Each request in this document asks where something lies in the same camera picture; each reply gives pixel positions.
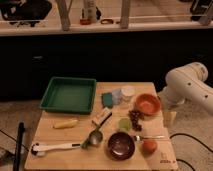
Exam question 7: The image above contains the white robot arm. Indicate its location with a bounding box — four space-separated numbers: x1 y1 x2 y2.
162 62 213 115

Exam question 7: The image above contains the green plastic tray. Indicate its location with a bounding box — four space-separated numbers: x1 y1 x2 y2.
40 77 96 114

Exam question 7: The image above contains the green sponge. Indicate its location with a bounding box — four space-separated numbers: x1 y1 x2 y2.
102 93 113 108

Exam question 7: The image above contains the clear plastic cup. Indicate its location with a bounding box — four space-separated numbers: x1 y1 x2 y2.
112 89 121 105

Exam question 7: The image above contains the bunch of dark grapes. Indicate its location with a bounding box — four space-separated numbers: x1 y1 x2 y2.
129 110 144 131

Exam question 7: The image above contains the green apple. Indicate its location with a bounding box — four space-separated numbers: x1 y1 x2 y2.
118 118 132 132

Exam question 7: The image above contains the orange bowl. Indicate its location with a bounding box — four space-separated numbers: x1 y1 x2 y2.
134 93 161 116

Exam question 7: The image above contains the wooden board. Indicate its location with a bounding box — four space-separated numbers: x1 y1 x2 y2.
24 82 178 171

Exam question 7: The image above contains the yellow corn cob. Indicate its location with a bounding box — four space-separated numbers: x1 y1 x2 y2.
53 119 78 129

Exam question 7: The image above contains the metal spoon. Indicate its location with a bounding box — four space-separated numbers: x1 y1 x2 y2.
132 135 165 142

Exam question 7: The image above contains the dark purple bowl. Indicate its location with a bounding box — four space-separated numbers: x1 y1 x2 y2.
107 132 135 160

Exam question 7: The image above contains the orange tomato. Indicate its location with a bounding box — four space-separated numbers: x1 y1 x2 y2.
142 140 157 154

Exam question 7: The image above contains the white bottle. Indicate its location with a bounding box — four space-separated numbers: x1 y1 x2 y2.
83 0 97 23

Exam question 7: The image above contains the black pole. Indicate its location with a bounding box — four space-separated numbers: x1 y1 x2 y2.
13 122 25 171

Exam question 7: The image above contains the black bag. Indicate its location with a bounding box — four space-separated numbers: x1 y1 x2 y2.
0 0 52 27

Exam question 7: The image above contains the metal scoop green handle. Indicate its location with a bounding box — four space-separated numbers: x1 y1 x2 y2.
81 128 103 149

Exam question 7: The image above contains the orange ring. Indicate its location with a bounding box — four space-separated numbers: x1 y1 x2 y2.
100 18 115 25

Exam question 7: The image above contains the black floor cable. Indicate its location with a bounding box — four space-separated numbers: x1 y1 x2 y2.
169 132 213 171

